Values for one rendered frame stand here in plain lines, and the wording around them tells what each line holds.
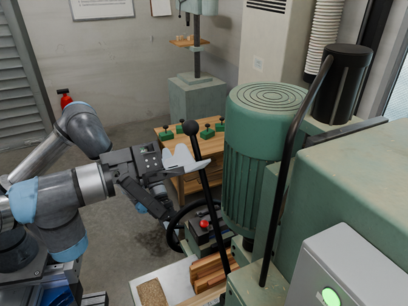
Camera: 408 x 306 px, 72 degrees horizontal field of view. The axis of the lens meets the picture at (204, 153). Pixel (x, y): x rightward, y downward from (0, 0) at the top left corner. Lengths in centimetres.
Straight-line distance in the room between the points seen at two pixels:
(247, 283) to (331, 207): 20
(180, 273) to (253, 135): 59
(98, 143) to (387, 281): 89
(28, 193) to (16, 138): 323
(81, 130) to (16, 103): 261
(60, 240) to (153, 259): 156
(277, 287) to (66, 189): 38
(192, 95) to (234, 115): 235
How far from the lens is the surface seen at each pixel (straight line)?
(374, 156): 39
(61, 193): 55
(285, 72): 204
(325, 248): 31
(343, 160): 37
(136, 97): 373
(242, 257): 82
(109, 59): 354
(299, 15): 200
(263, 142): 51
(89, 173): 55
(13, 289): 134
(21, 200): 56
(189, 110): 290
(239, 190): 59
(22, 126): 371
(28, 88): 355
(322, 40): 194
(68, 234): 61
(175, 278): 96
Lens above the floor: 171
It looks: 33 degrees down
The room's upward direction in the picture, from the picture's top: straight up
